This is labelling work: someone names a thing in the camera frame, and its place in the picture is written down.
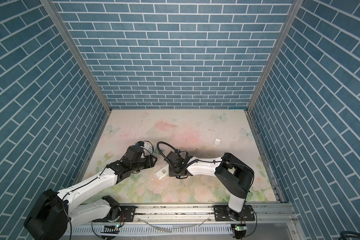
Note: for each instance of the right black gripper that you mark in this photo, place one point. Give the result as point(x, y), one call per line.
point(170, 171)

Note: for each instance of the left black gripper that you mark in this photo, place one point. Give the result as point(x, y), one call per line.
point(150, 162)

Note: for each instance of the white air conditioner remote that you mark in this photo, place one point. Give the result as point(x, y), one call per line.
point(162, 172)

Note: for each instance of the white battery cover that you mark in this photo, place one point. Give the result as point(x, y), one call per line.
point(217, 142)

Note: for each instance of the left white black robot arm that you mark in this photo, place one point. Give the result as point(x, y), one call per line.
point(55, 213)

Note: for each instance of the left green circuit board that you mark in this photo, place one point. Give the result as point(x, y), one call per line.
point(110, 230)

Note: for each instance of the green circuit board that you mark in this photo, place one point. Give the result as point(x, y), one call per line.
point(239, 230)
point(110, 230)

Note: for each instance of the right green circuit board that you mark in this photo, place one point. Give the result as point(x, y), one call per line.
point(239, 230)

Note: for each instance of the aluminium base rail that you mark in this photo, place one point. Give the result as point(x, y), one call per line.
point(263, 220)

